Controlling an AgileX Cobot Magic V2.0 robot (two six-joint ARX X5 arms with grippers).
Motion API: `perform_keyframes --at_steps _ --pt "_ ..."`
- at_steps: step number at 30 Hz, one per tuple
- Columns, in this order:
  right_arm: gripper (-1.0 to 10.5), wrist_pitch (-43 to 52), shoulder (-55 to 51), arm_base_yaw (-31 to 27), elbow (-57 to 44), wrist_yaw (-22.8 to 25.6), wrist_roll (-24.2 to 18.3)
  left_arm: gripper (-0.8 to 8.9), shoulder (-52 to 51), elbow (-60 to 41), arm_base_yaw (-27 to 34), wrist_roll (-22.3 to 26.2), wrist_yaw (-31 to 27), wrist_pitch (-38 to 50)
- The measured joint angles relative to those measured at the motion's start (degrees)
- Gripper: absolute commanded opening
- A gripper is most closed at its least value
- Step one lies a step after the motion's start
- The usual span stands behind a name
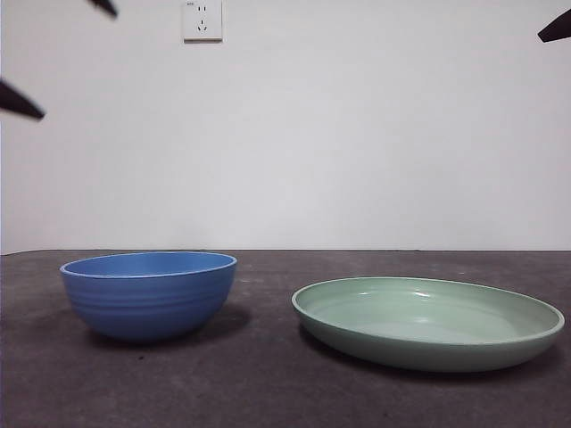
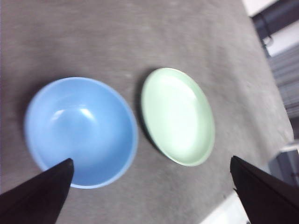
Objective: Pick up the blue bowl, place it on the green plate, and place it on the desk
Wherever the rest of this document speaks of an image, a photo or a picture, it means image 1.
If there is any blue bowl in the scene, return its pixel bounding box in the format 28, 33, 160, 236
60, 251, 238, 343

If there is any green plate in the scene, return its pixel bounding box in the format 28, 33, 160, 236
291, 276, 566, 374

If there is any white wall outlet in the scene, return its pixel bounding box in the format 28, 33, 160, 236
182, 0, 224, 45

